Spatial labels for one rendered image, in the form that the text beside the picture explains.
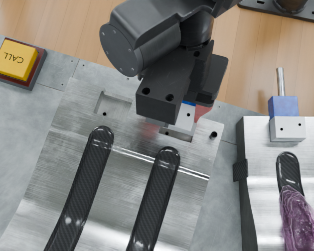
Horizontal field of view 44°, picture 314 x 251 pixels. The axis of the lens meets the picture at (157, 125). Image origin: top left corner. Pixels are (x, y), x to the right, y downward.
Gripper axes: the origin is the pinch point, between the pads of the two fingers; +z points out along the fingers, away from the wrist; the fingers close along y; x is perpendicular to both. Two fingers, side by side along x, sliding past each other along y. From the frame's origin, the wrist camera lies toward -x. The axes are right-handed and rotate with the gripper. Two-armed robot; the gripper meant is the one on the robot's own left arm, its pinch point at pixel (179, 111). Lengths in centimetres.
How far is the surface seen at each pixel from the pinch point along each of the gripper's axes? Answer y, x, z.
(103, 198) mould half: -7.6, -12.0, 10.3
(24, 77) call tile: -29.5, 3.4, 7.0
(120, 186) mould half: -5.8, -9.5, 9.5
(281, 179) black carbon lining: 17.6, 1.8, 12.4
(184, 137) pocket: 0.8, 1.9, 8.6
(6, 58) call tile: -33.5, 5.2, 5.1
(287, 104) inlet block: 15.4, 12.4, 6.2
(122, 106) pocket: -10.4, 3.0, 6.6
